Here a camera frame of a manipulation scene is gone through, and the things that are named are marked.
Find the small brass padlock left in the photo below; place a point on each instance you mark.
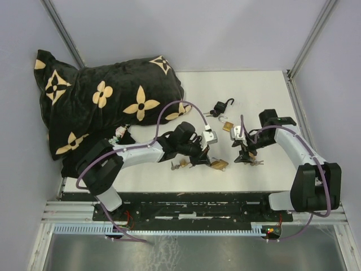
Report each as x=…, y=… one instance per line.
x=185, y=163

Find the black padlock keys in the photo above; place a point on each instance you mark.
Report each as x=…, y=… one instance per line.
x=211, y=113

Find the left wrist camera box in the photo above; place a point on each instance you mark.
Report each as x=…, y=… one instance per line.
x=209, y=137

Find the large brass padlock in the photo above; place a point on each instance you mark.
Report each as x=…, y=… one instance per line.
x=218, y=164

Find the aluminium frame post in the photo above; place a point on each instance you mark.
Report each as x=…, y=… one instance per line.
x=317, y=28
x=64, y=34

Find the black floral plush pillow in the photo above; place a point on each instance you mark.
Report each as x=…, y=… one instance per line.
x=76, y=103

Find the black padlock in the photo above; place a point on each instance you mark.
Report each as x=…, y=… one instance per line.
x=220, y=107

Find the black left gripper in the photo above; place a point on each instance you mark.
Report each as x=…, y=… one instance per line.
x=201, y=157

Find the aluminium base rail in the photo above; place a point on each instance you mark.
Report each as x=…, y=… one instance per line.
x=82, y=212

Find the brass padlock long shackle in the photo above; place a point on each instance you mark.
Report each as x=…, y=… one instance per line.
x=252, y=158

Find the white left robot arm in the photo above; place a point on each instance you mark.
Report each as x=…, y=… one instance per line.
x=99, y=168

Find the long shackle padlock keys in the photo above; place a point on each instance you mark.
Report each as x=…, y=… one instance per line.
x=257, y=162

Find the small left padlock keys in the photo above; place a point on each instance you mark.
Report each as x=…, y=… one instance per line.
x=175, y=166

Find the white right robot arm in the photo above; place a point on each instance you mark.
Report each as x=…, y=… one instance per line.
x=316, y=187

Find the small brass padlock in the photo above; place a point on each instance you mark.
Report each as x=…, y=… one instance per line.
x=185, y=163
x=227, y=126

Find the right aluminium frame post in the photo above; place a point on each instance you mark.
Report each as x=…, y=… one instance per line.
x=317, y=28

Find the left aluminium frame post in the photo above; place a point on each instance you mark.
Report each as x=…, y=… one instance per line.
x=64, y=34

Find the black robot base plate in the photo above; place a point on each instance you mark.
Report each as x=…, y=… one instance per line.
x=196, y=211

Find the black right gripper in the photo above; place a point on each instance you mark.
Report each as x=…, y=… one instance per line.
x=243, y=156

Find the small brass padlock top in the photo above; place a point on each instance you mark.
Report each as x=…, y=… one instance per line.
x=227, y=126

